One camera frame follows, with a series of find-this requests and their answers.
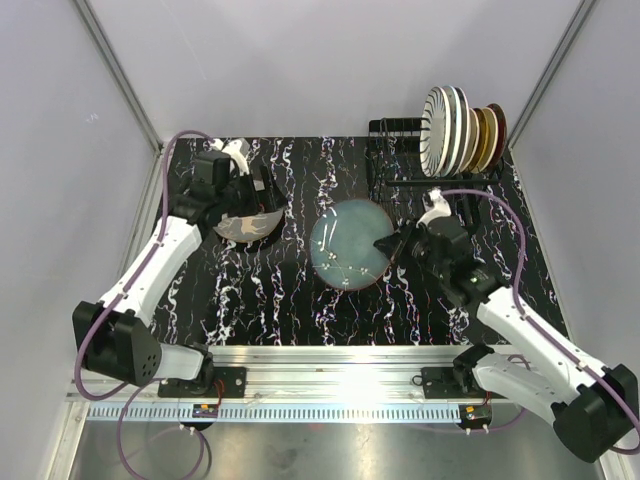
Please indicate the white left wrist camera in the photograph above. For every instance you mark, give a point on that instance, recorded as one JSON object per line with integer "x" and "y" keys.
{"x": 238, "y": 150}

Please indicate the red floral plate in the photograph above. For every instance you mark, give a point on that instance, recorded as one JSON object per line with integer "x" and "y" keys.
{"x": 502, "y": 133}

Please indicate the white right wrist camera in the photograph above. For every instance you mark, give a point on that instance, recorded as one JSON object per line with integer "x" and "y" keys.
{"x": 435, "y": 206}

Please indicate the dark green rimmed plate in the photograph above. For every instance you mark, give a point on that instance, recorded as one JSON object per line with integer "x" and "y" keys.
{"x": 465, "y": 131}

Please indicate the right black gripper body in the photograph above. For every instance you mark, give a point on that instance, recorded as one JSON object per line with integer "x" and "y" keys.
{"x": 419, "y": 248}

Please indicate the cream plate with black sprig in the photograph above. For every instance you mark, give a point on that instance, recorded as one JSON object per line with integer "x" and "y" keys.
{"x": 487, "y": 168}

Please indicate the amber patterned glass plate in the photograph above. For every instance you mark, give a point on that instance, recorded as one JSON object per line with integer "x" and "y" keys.
{"x": 487, "y": 131}

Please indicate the white watermelon pattern plate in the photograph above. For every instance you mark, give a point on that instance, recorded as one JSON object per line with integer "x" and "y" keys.
{"x": 456, "y": 128}

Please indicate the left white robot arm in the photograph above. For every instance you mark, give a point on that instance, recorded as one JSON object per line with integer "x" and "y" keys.
{"x": 113, "y": 336}

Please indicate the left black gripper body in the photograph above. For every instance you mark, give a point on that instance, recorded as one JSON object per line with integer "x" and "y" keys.
{"x": 240, "y": 196}

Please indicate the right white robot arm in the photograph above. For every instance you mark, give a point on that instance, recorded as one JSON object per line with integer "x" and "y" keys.
{"x": 589, "y": 405}

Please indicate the black wire dish rack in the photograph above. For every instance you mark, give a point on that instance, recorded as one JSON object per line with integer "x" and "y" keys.
{"x": 397, "y": 182}

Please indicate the black white striped plate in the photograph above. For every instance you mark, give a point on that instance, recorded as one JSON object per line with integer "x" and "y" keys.
{"x": 435, "y": 132}

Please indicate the white slotted cable duct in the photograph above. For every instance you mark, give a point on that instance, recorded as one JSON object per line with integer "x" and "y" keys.
{"x": 276, "y": 413}

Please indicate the blue glazed plate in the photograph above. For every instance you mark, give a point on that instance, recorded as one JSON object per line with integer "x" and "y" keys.
{"x": 341, "y": 244}

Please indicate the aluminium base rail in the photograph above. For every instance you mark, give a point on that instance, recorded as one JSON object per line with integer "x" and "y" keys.
{"x": 332, "y": 370}

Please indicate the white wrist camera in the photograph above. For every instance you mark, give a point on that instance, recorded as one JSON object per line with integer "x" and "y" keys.
{"x": 238, "y": 150}
{"x": 435, "y": 206}

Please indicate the stack of plates under white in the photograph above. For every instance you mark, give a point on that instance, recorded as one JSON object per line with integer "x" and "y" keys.
{"x": 247, "y": 229}

